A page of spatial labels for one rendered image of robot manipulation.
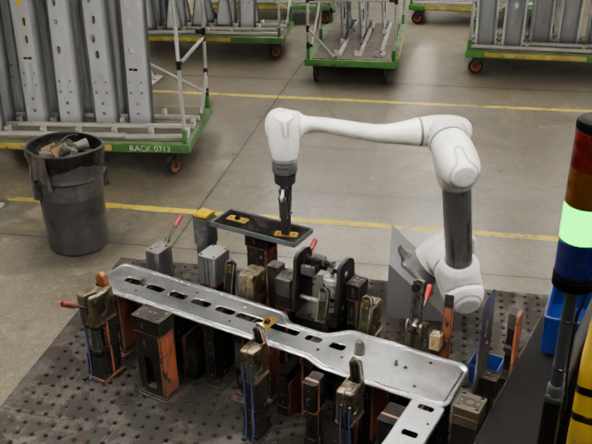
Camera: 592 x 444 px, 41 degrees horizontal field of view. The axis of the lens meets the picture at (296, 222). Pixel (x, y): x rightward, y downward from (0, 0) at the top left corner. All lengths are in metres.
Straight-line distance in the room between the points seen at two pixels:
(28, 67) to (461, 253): 4.77
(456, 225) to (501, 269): 2.29
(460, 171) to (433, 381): 0.67
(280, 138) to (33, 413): 1.26
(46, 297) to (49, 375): 1.91
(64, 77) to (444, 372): 4.99
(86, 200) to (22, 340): 1.06
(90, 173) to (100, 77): 1.79
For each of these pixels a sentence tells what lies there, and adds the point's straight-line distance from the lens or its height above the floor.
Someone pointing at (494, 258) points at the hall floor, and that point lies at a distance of 5.19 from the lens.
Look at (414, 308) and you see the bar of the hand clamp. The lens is 2.51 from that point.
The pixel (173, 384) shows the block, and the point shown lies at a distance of 2.83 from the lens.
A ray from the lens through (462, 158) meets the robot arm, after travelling 2.59.
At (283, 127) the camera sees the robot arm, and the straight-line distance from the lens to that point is 2.63.
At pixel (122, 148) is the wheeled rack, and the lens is 6.39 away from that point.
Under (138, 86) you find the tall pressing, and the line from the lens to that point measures 6.63.
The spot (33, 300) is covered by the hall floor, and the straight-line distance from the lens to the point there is 4.92.
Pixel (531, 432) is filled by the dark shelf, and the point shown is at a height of 1.03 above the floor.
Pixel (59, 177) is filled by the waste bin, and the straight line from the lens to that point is 5.04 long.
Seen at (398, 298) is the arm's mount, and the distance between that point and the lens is 3.17.
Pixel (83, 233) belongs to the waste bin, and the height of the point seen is 0.17.
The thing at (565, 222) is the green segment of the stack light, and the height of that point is 1.91.
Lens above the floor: 2.47
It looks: 26 degrees down
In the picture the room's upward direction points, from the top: 1 degrees counter-clockwise
